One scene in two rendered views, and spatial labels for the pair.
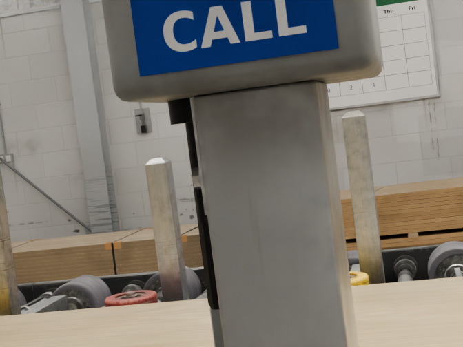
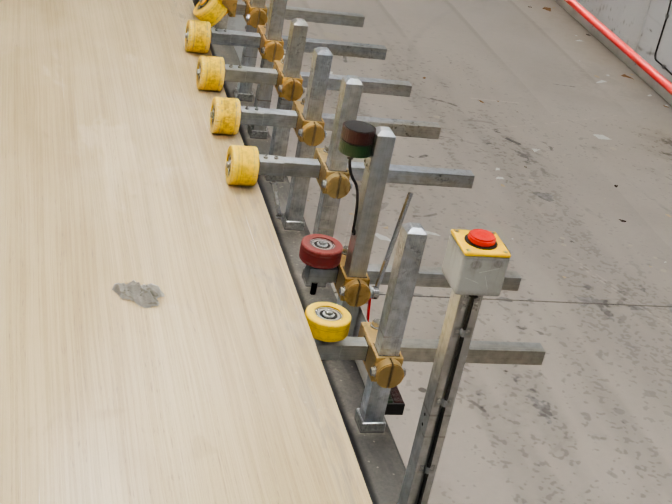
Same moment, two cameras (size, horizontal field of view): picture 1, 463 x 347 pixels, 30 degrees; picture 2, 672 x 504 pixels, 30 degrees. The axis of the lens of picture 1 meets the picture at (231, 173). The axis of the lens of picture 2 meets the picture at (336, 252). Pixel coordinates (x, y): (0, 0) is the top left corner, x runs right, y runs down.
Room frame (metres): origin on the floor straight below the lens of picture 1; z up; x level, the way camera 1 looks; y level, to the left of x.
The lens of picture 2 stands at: (1.22, 1.28, 1.99)
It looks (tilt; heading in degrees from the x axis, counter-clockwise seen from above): 28 degrees down; 240
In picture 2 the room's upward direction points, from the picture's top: 11 degrees clockwise
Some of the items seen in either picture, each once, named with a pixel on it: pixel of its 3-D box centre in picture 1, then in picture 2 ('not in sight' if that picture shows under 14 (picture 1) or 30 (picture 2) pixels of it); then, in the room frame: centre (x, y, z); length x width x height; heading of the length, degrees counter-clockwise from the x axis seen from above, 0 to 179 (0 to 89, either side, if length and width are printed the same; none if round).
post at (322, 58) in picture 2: not in sight; (305, 150); (0.05, -1.00, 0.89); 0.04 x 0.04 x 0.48; 78
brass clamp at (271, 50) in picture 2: not in sight; (269, 43); (-0.06, -1.51, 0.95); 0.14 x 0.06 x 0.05; 78
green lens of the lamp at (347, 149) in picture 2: not in sight; (355, 145); (0.20, -0.52, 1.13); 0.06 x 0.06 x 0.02
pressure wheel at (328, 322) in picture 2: not in sight; (323, 339); (0.29, -0.33, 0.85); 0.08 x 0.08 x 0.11
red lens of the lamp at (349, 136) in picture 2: not in sight; (358, 132); (0.20, -0.52, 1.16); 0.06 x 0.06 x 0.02
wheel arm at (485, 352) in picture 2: not in sight; (428, 351); (0.10, -0.29, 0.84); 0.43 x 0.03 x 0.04; 168
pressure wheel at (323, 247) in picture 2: not in sight; (317, 267); (0.20, -0.56, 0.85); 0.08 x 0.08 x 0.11
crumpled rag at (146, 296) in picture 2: not in sight; (139, 288); (0.60, -0.44, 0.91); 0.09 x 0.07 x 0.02; 135
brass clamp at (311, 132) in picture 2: not in sight; (307, 123); (0.04, -1.02, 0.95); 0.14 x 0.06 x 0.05; 78
